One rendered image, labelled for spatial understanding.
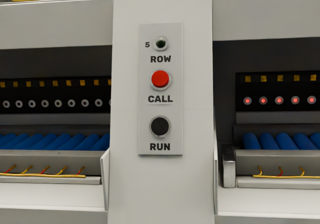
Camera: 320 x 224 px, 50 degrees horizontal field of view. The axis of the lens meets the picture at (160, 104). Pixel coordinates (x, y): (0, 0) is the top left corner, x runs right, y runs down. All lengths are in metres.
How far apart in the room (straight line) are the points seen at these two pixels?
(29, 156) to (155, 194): 0.17
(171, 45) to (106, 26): 0.07
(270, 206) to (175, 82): 0.14
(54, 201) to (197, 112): 0.16
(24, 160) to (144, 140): 0.16
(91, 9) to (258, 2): 0.16
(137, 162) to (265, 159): 0.14
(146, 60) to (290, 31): 0.14
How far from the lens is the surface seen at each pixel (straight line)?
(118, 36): 0.33
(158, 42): 0.32
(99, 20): 0.35
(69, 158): 0.39
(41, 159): 0.41
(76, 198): 0.35
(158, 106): 0.31
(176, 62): 0.32
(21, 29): 0.39
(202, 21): 0.33
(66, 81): 0.51
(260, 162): 0.37
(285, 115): 0.48
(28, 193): 0.38
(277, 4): 0.34
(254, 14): 0.34
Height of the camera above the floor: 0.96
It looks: 8 degrees up
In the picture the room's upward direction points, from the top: straight up
